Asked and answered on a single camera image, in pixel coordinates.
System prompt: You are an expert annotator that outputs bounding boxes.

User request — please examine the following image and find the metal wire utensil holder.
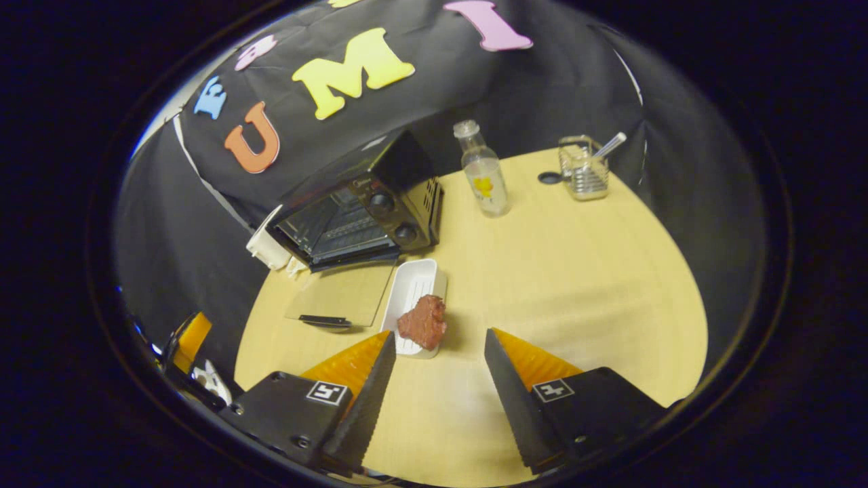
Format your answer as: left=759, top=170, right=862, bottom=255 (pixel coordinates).
left=558, top=135, right=610, bottom=201

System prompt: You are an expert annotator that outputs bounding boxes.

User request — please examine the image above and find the white rectangular plastic tray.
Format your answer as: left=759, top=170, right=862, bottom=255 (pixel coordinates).
left=380, top=258, right=448, bottom=359

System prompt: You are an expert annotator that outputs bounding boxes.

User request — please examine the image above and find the white toaster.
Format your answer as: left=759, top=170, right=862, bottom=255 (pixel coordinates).
left=245, top=205, right=292, bottom=270

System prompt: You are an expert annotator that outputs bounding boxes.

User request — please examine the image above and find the red meat piece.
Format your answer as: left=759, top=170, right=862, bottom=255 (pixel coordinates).
left=397, top=294, right=448, bottom=351

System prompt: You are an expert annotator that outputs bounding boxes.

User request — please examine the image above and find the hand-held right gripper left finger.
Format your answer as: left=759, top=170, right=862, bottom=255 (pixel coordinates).
left=220, top=330, right=397, bottom=475

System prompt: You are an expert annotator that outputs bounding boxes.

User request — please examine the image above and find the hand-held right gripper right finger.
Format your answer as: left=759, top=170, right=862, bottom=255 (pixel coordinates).
left=484, top=328, right=669, bottom=475

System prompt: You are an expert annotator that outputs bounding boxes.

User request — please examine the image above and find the clear bottle with yellow label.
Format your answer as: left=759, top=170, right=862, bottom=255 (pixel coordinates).
left=453, top=120, right=511, bottom=218

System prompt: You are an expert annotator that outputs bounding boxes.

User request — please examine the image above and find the black electric oven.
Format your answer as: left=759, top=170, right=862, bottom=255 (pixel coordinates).
left=267, top=129, right=445, bottom=333

